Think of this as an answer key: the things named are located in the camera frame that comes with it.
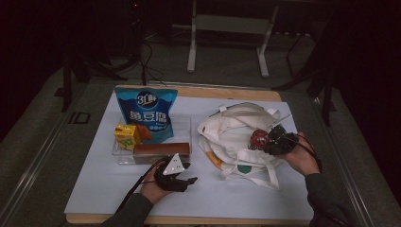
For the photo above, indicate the small red-lidded jar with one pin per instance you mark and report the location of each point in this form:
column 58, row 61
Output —
column 258, row 138

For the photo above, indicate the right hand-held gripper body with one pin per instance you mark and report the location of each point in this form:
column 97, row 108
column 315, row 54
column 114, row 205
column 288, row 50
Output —
column 282, row 143

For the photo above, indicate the long brown box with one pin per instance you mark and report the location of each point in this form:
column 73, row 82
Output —
column 160, row 148

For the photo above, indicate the black stand with legs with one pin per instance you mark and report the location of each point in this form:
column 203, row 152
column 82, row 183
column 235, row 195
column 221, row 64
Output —
column 67, row 82

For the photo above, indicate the clear plastic container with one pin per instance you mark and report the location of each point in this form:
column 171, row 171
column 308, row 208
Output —
column 181, row 132

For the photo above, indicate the person's right hand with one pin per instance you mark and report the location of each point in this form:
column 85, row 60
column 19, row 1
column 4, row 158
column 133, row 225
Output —
column 304, row 159

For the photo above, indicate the black floor bracket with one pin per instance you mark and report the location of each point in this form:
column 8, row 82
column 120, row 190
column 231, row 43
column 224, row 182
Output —
column 73, row 117

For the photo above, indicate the white tote bag coloured patches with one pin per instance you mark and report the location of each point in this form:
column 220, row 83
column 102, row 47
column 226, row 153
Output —
column 233, row 138

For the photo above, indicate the black metal stand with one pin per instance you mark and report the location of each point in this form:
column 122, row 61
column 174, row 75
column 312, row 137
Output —
column 327, row 101

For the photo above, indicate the person's left hand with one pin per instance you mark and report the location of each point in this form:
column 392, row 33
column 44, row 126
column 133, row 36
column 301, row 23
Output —
column 151, row 189

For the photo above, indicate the yellow snack packet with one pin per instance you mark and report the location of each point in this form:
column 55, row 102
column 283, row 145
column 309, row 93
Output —
column 126, row 137

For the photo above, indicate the white table mat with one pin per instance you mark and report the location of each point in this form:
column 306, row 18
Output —
column 220, row 198

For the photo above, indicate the blue snack pouch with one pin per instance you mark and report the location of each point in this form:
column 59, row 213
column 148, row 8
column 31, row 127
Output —
column 148, row 116

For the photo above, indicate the white metal stand frame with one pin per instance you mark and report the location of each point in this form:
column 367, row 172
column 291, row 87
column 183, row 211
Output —
column 231, row 24

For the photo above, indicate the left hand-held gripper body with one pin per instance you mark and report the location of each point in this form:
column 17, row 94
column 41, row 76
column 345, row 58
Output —
column 170, row 183

